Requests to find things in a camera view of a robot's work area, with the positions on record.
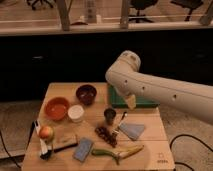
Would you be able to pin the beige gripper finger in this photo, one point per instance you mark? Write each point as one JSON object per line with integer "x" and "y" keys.
{"x": 131, "y": 101}

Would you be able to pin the dark maroon bowl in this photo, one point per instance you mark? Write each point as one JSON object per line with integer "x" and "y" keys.
{"x": 86, "y": 94}

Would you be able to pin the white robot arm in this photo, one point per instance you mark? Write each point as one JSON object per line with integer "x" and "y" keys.
{"x": 191, "y": 98}

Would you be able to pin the green plastic tray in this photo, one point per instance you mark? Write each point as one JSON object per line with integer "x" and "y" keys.
{"x": 117, "y": 102}

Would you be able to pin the small metal cup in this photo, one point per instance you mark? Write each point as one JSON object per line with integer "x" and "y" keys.
{"x": 109, "y": 115}

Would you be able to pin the grey blue cloth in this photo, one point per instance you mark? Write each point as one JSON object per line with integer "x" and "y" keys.
{"x": 132, "y": 131}

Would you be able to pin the dark grape bunch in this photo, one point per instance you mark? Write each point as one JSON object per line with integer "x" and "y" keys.
{"x": 104, "y": 133}

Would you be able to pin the yellow banana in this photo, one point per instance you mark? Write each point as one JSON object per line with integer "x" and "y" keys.
{"x": 129, "y": 151}

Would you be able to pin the white cup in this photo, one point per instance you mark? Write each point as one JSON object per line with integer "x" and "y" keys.
{"x": 76, "y": 113}

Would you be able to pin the green chili pepper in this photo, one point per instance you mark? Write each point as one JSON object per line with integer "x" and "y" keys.
{"x": 102, "y": 152}

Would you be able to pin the blue sponge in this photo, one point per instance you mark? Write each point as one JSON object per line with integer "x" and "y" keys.
{"x": 83, "y": 149}

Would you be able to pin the orange bowl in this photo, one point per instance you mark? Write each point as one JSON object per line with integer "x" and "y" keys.
{"x": 56, "y": 108}

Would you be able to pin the red yellow apple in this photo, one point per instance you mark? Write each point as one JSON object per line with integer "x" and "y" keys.
{"x": 46, "y": 133}

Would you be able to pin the black office chair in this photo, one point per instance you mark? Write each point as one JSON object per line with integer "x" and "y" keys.
{"x": 140, "y": 5}

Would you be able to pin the white black tool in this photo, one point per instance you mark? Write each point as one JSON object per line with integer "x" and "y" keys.
{"x": 40, "y": 138}

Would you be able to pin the wooden post middle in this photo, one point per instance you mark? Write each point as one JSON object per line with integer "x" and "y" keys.
{"x": 124, "y": 19}

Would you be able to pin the wooden post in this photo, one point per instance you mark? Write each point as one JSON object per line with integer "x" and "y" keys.
{"x": 124, "y": 19}
{"x": 63, "y": 13}

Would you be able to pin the wooden post left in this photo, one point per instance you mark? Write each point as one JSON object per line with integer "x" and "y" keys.
{"x": 63, "y": 13}

